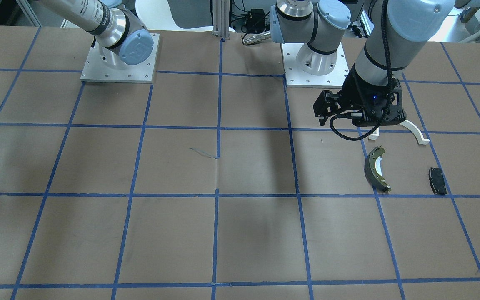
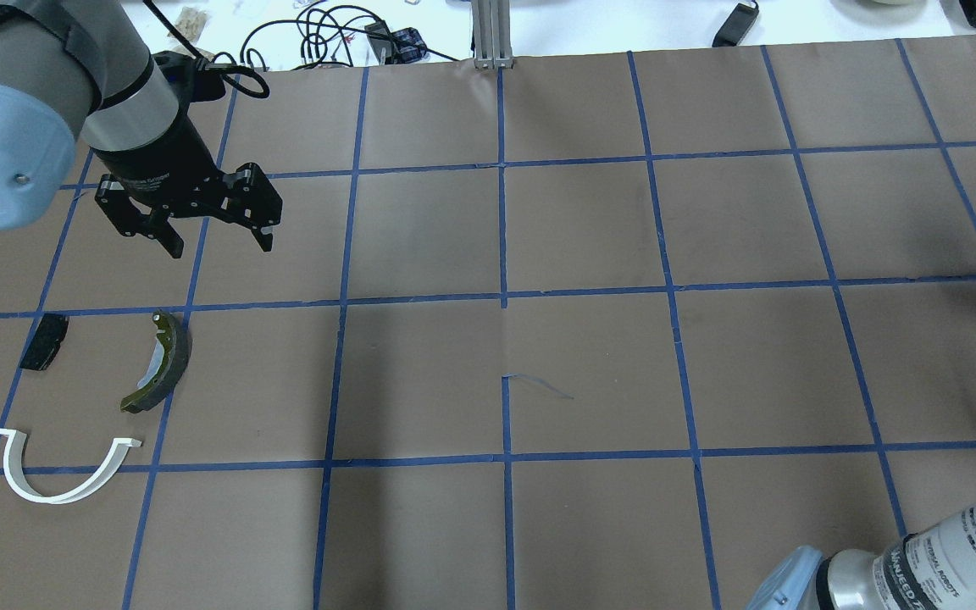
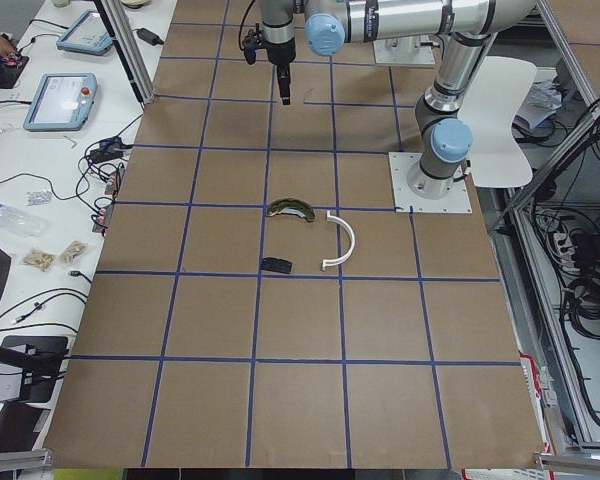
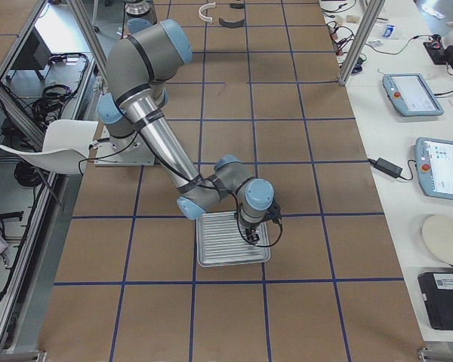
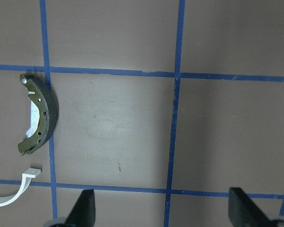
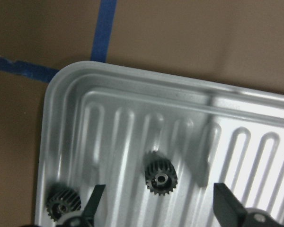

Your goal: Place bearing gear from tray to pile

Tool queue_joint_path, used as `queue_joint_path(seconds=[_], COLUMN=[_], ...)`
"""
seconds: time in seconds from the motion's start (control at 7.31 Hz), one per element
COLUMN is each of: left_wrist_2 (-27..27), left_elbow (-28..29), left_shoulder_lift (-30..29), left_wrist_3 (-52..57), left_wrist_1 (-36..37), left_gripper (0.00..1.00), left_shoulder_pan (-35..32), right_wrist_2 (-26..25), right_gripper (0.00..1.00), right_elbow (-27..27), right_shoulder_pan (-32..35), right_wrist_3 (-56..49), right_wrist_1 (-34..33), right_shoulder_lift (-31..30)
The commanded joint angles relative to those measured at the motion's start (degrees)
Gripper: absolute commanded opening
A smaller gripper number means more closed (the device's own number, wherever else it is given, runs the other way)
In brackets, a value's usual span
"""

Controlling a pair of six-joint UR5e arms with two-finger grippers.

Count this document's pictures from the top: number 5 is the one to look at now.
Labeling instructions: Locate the white curved plastic part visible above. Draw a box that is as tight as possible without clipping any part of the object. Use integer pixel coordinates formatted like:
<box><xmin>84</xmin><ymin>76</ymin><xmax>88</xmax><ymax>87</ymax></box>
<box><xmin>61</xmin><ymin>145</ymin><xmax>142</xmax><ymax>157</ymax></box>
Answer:
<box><xmin>0</xmin><ymin>168</ymin><xmax>42</xmax><ymax>207</ymax></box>

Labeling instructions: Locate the green brake shoe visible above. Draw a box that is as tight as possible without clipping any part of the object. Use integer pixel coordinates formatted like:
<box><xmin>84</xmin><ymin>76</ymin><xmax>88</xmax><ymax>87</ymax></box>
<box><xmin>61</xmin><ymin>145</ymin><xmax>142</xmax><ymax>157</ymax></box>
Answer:
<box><xmin>18</xmin><ymin>73</ymin><xmax>58</xmax><ymax>155</ymax></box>

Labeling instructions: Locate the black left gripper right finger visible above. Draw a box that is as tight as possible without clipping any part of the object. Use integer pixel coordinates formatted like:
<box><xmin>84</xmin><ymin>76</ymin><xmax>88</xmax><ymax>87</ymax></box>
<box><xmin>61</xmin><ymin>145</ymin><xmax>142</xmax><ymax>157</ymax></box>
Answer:
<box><xmin>228</xmin><ymin>187</ymin><xmax>275</xmax><ymax>227</ymax></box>

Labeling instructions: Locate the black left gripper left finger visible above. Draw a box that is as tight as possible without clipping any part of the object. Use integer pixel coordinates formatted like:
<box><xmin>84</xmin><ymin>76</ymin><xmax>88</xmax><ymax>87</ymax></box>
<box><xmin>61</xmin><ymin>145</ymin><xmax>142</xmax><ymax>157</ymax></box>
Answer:
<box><xmin>65</xmin><ymin>190</ymin><xmax>96</xmax><ymax>227</ymax></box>

